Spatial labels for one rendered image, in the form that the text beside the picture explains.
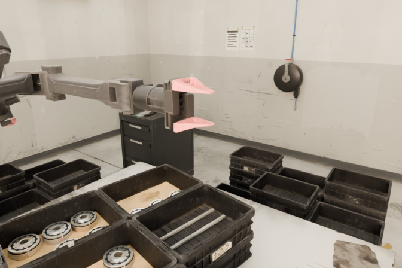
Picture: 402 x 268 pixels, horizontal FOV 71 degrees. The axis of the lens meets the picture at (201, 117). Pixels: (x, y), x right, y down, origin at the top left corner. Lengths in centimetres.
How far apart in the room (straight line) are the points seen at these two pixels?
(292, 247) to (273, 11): 316
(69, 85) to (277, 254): 105
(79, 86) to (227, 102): 371
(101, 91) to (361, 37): 331
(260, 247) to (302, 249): 18
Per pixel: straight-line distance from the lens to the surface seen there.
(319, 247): 147
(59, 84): 93
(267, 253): 138
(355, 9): 378
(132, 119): 271
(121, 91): 70
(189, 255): 100
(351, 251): 149
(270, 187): 230
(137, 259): 115
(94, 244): 113
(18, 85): 100
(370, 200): 229
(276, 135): 419
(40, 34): 429
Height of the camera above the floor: 159
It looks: 16 degrees down
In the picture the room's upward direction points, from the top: straight up
